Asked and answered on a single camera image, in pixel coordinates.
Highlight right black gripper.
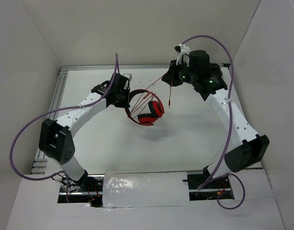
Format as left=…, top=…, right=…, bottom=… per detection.
left=162, top=58, right=198, bottom=86

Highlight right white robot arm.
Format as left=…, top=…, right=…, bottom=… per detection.
left=162, top=45, right=270, bottom=188

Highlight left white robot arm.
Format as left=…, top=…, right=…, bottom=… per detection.
left=39, top=73, right=132, bottom=191

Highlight black headphones in corner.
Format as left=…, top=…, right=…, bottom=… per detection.
left=210, top=63, right=223, bottom=77

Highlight white taped cover sheet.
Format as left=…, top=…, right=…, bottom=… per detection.
left=102, top=172, right=190, bottom=208

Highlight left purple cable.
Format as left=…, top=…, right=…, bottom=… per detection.
left=9, top=53, right=120, bottom=204

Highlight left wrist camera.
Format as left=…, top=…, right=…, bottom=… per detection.
left=123, top=73, right=133, bottom=88

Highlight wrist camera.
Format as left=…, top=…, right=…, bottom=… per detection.
left=123, top=73, right=133, bottom=88
left=174, top=44, right=191, bottom=65

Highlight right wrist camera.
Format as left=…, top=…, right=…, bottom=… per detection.
left=174, top=44, right=191, bottom=65

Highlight aluminium table frame rail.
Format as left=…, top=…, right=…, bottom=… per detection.
left=59, top=64, right=170, bottom=74

